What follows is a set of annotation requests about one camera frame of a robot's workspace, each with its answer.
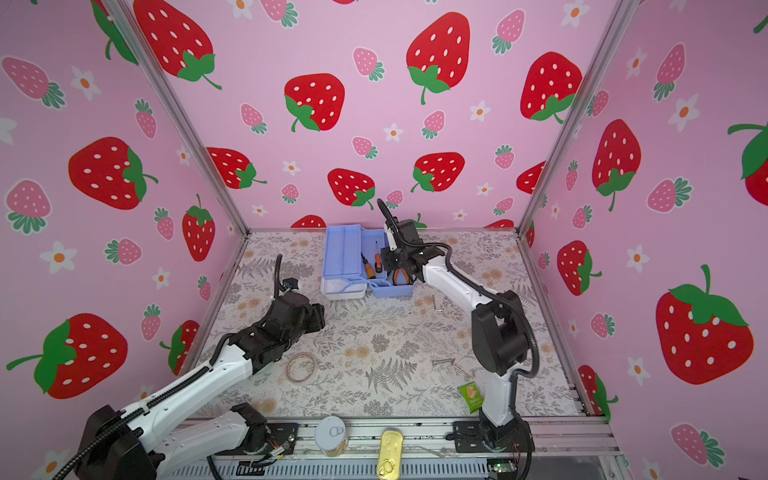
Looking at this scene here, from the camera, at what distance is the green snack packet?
800 millimetres

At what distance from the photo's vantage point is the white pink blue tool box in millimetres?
972

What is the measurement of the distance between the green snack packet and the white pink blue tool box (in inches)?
13.7
